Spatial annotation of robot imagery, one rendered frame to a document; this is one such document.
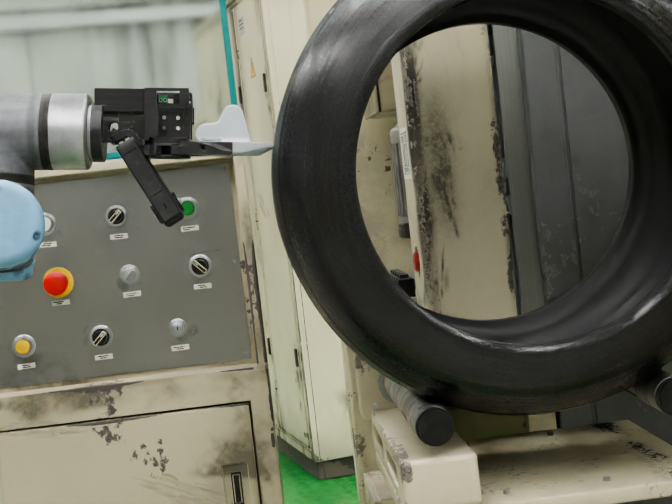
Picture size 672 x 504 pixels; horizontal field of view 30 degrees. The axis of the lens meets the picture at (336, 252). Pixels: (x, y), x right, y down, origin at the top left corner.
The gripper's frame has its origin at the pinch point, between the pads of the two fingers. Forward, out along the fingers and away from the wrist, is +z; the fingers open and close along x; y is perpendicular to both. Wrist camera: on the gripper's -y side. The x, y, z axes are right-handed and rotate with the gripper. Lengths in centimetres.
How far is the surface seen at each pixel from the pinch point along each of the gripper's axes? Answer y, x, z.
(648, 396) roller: -28, -7, 45
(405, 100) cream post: 8.4, 27.4, 20.4
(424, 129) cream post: 4.3, 26.7, 23.1
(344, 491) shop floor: -120, 332, 35
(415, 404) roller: -29.6, -4.5, 18.1
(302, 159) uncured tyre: -1.2, -10.6, 4.3
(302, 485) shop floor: -122, 350, 20
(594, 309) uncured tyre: -20, 15, 45
